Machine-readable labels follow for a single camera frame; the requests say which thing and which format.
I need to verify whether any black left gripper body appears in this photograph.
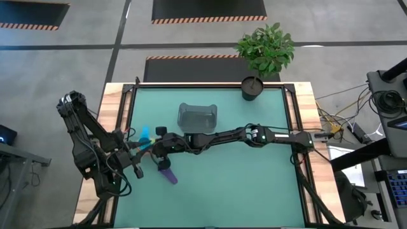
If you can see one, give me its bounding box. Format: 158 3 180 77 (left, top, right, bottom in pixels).
114 128 144 179

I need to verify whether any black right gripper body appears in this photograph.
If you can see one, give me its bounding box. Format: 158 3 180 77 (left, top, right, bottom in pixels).
153 126 188 171

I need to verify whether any teal measuring cup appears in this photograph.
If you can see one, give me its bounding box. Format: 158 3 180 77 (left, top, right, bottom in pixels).
139 126 153 151

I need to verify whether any purple measuring cup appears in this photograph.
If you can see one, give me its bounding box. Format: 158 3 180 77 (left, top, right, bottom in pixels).
158 167 179 185

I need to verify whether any black hazard-striped floor mat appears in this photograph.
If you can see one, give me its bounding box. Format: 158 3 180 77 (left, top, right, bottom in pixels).
142 54 281 83
151 0 268 25
0 1 71 32

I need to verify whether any teal table mat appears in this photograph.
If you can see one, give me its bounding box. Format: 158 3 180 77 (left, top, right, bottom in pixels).
113 87 306 228

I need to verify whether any black plant pot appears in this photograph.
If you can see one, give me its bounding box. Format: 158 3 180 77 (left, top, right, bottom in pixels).
240 76 265 102

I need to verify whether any grey metal stand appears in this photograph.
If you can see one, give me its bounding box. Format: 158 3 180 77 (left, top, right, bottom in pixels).
0 142 52 229

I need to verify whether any black monitor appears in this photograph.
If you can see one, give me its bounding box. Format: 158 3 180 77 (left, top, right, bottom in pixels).
0 124 18 146

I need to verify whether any green leafy plant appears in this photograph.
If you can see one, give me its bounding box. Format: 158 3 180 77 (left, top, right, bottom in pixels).
234 22 296 77

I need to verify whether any black diagonal stand beam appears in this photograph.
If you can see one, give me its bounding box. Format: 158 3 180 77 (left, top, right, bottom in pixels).
329 137 394 173

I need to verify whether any white paper sheet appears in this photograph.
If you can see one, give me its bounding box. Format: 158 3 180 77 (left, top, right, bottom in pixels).
327 146 366 188

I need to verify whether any black power strip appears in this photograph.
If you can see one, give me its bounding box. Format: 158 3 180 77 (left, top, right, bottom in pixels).
347 121 367 144

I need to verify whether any black backpack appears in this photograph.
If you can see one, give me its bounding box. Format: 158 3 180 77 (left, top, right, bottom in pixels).
333 170 371 223

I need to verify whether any grey equipment cart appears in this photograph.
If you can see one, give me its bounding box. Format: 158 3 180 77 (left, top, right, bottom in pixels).
365 57 407 160

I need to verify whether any dark tablet device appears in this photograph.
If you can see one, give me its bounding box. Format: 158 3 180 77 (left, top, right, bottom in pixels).
395 114 407 130

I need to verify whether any backlit laptop keyboard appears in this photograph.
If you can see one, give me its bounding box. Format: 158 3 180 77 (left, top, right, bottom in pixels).
387 170 407 209

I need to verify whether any black metal table frame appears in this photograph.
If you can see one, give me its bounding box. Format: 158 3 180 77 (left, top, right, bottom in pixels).
74 81 346 229

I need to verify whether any yellow cable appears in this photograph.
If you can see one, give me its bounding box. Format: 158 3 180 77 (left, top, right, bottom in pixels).
316 101 344 134

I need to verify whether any grey floor cable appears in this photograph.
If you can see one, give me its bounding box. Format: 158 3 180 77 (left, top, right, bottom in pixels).
315 83 369 101

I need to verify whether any coiled black cable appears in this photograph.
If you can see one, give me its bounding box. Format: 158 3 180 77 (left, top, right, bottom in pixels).
370 90 406 115

